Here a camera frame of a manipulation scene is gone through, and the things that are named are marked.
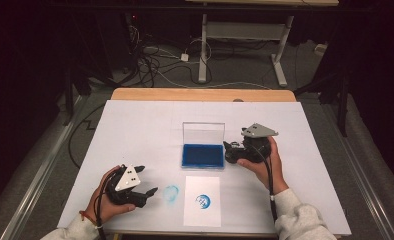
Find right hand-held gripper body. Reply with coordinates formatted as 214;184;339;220
239;123;279;164

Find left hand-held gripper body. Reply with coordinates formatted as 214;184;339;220
105;163;149;208

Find blue ink pad clear case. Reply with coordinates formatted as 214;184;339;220
180;121;227;170

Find person's right hand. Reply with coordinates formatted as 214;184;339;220
236;135;290;196

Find person's left hand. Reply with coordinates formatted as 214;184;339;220
84;165;137;224

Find white paper sheet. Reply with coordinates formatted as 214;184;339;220
183;175;222;228

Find black stand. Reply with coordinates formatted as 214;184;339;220
63;66;93;127
294;71;351;138

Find right hand-held gripper black cable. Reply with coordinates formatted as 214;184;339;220
249;143;279;224

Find hand-held gripper black cable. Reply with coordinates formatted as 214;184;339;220
94;165;126;240
249;143;279;224

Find red bracelet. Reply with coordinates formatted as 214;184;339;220
79;209;98;225

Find left hand-held gripper black cable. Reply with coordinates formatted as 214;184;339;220
94;165;126;240

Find long white floor cable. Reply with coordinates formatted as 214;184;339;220
156;69;273;91

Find thin black floor cable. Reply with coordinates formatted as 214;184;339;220
67;104;105;169

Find metal floor rail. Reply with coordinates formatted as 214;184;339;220
0;94;89;240
324;101;394;240

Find tangle of black floor cables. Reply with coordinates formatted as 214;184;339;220
124;13;213;88

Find white metal desk frame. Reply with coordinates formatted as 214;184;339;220
184;0;340;88

